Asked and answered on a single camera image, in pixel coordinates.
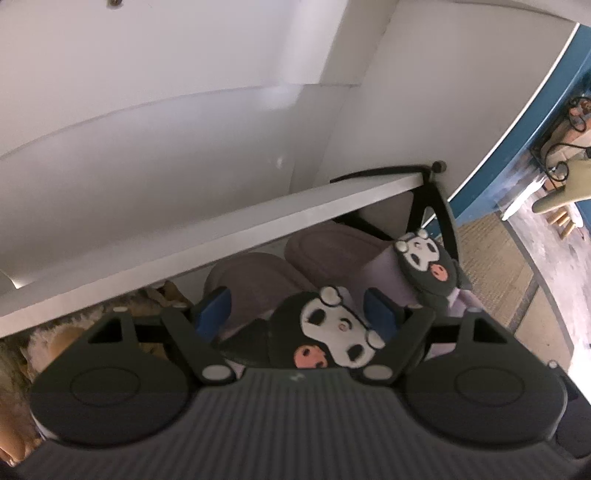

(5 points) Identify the purple Kuromi slipper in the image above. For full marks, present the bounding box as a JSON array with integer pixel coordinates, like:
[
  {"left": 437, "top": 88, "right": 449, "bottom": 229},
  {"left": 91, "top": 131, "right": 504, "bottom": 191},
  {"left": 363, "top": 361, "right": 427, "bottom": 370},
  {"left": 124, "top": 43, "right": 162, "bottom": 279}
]
[
  {"left": 198, "top": 252, "right": 386, "bottom": 369},
  {"left": 284, "top": 222, "right": 482, "bottom": 342}
]

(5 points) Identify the woven straw outdoor mat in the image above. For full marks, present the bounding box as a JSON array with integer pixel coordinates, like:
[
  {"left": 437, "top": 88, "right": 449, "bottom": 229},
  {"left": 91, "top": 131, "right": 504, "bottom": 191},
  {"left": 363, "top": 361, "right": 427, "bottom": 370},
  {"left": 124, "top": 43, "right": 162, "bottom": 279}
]
[{"left": 458, "top": 214, "right": 539, "bottom": 332}]

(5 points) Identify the small wooden stool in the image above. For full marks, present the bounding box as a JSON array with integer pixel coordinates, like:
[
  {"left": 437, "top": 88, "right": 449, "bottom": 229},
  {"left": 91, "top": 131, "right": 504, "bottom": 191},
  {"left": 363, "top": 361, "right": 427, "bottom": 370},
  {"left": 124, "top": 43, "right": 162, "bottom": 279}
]
[{"left": 547, "top": 204, "right": 584, "bottom": 240}]

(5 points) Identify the white shoe cabinet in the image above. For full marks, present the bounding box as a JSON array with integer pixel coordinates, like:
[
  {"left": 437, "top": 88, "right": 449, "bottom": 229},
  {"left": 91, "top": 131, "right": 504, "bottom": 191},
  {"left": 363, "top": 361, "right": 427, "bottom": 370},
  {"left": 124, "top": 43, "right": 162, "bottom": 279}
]
[{"left": 1, "top": 1, "right": 590, "bottom": 336}]

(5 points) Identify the black cabinet hinge bracket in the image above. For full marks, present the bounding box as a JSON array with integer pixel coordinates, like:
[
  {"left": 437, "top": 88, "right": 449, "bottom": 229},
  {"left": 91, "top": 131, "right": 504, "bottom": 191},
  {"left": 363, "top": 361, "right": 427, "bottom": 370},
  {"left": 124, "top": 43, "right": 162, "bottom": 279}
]
[{"left": 329, "top": 160, "right": 460, "bottom": 261}]

